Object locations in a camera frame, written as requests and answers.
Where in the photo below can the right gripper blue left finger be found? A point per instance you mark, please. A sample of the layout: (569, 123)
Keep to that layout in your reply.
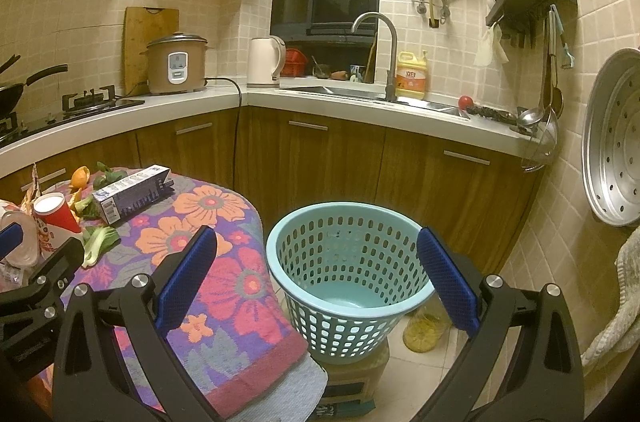
(179, 277)

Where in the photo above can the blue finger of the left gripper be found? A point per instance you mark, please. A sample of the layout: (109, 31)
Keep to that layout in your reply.
(10, 238)

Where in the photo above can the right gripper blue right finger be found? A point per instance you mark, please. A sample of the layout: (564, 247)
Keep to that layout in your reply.
(461, 301)

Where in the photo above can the peach tea plastic bottle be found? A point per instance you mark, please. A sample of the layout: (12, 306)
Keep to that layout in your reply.
(27, 253)

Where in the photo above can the red white paper cup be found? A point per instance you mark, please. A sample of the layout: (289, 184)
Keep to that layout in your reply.
(56, 223)

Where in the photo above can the white blue milk carton box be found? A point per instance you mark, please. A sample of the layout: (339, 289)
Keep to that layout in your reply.
(125, 198)

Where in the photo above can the orange snack wrapper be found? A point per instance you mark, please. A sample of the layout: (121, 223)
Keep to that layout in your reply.
(31, 190)

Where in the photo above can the floral tablecloth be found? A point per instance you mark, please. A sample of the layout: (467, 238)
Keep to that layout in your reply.
(235, 357)

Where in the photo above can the orange peel cup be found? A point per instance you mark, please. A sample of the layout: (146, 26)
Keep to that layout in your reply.
(80, 178)

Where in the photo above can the light blue plastic basket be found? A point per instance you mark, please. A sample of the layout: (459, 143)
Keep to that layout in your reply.
(349, 271)

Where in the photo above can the cardboard box under basket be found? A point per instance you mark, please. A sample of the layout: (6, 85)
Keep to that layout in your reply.
(350, 389)

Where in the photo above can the black frying pan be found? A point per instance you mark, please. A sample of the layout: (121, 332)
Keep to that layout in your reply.
(11, 95)

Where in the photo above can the black gas stove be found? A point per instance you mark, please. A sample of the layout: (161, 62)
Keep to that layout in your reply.
(74, 107)

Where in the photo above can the metal strainer ladle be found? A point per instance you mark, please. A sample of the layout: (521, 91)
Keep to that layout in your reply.
(543, 122)

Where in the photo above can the red tomato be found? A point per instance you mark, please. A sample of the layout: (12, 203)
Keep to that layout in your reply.
(465, 101)

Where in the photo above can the brown rice cooker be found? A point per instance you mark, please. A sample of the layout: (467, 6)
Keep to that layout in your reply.
(176, 64)

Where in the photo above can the yellow detergent bottle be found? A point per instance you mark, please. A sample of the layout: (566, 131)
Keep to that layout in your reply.
(411, 75)

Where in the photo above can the round metal steamer tray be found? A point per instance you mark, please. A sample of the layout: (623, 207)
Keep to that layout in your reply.
(610, 143)

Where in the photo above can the white electric kettle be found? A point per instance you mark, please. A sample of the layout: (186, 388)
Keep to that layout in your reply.
(266, 59)

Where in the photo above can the wooden cutting board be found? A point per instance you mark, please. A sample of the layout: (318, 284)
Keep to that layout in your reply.
(143, 25)

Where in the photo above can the red container on sill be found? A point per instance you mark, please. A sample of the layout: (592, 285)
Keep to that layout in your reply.
(295, 63)

